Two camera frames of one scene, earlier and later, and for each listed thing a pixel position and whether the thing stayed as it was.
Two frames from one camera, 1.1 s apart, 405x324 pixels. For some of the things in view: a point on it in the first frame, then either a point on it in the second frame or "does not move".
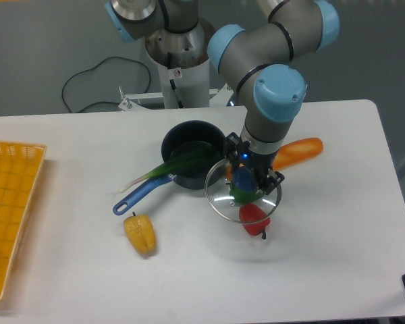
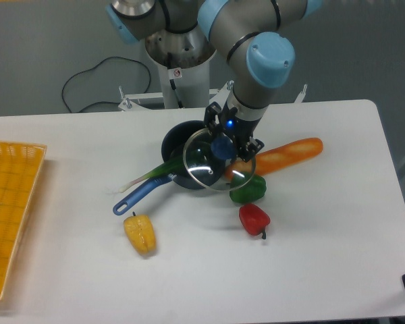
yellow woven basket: x=13 y=173 does not move
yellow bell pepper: x=142 y=233 does not move
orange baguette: x=289 y=154 does not move
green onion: x=169 y=166 does not move
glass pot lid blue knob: x=217 y=192 -> x=213 y=163
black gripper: x=260 y=164 -> x=238 y=131
